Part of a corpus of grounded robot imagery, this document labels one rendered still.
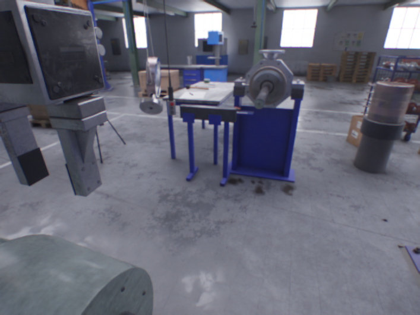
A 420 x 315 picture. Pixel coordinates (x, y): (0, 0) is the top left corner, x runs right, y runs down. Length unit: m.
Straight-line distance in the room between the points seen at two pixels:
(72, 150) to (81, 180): 0.06
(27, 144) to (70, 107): 0.20
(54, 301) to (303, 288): 1.62
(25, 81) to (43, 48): 0.05
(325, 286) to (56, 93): 1.83
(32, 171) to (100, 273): 0.29
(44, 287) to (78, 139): 0.23
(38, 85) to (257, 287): 1.65
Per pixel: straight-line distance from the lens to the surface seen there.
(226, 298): 1.72
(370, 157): 3.46
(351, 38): 14.32
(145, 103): 2.05
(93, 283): 0.41
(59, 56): 0.42
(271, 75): 2.41
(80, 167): 0.48
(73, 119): 0.43
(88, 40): 0.46
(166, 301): 1.73
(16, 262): 0.47
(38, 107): 5.76
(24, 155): 0.60
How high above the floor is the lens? 1.45
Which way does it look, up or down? 26 degrees down
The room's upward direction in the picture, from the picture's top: straight up
